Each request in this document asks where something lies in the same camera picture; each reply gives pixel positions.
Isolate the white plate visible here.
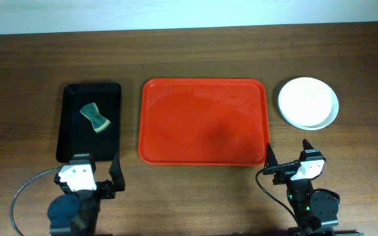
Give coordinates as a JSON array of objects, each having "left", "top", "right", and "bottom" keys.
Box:
[{"left": 278, "top": 77, "right": 336, "bottom": 128}]

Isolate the mint green plate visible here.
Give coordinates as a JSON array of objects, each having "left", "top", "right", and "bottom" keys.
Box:
[{"left": 282, "top": 88, "right": 340, "bottom": 131}]

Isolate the yellow green sponge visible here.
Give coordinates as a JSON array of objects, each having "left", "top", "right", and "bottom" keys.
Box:
[{"left": 79, "top": 102, "right": 111, "bottom": 133}]

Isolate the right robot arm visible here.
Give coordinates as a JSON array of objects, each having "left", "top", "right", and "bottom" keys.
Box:
[{"left": 259, "top": 140, "right": 340, "bottom": 235}]

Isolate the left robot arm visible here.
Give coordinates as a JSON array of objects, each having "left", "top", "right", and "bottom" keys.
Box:
[{"left": 47, "top": 153, "right": 125, "bottom": 236}]

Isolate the black tray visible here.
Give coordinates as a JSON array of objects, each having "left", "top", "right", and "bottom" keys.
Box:
[{"left": 56, "top": 83, "right": 121, "bottom": 163}]

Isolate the red plastic tray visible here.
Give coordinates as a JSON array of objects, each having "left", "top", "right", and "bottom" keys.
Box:
[{"left": 138, "top": 78, "right": 270, "bottom": 166}]

